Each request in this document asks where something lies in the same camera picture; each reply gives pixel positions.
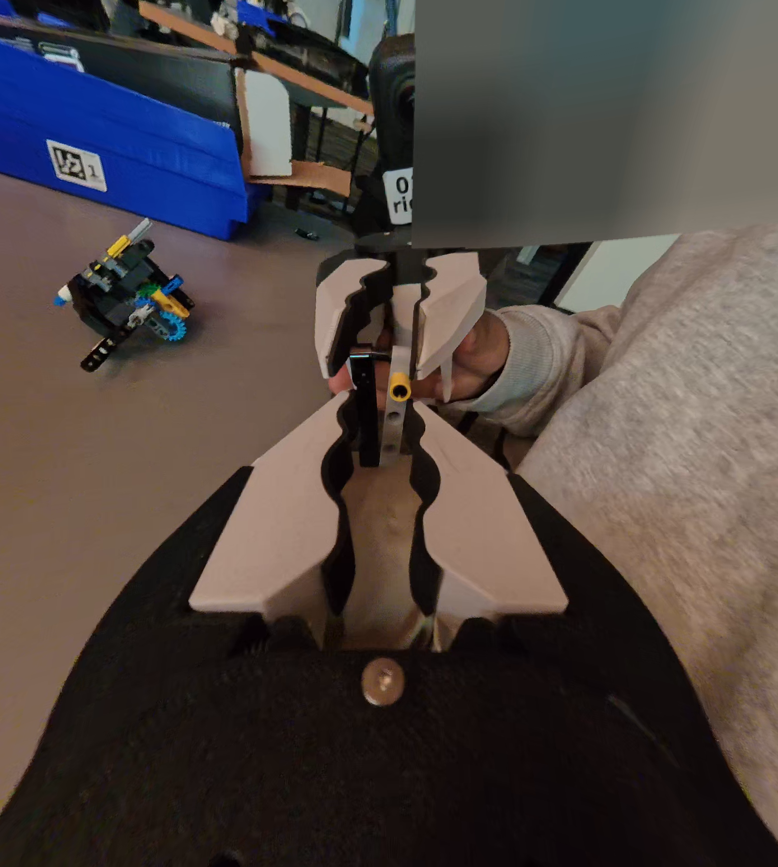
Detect person's right hand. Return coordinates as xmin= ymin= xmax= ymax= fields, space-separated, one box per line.
xmin=422 ymin=310 xmax=512 ymax=404

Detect black lego model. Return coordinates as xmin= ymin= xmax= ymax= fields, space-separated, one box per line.
xmin=53 ymin=218 xmax=197 ymax=373

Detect person's grey sweater torso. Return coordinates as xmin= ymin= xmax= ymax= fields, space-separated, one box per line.
xmin=511 ymin=220 xmax=778 ymax=867

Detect grey lego beam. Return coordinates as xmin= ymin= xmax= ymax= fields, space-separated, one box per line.
xmin=379 ymin=345 xmax=416 ymax=470

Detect white cardboard box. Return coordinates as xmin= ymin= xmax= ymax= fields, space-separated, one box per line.
xmin=232 ymin=53 xmax=378 ymax=199

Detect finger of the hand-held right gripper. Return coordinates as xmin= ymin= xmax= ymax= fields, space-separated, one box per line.
xmin=415 ymin=251 xmax=489 ymax=383
xmin=313 ymin=254 xmax=391 ymax=382

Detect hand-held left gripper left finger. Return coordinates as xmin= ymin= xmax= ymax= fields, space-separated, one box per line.
xmin=187 ymin=392 xmax=363 ymax=648

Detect person's tan pants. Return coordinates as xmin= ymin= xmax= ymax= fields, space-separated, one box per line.
xmin=345 ymin=464 xmax=431 ymax=648

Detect background wooden desk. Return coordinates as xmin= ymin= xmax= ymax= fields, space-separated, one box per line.
xmin=137 ymin=0 xmax=378 ymax=117

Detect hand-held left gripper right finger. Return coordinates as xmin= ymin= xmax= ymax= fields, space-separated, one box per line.
xmin=406 ymin=400 xmax=571 ymax=648

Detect black lego beam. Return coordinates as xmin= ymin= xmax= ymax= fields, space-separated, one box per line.
xmin=347 ymin=344 xmax=382 ymax=470

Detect person's right forearm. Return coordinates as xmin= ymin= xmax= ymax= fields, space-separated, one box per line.
xmin=457 ymin=303 xmax=637 ymax=438

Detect blue plastic bin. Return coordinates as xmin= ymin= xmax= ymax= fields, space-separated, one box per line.
xmin=0 ymin=22 xmax=258 ymax=242

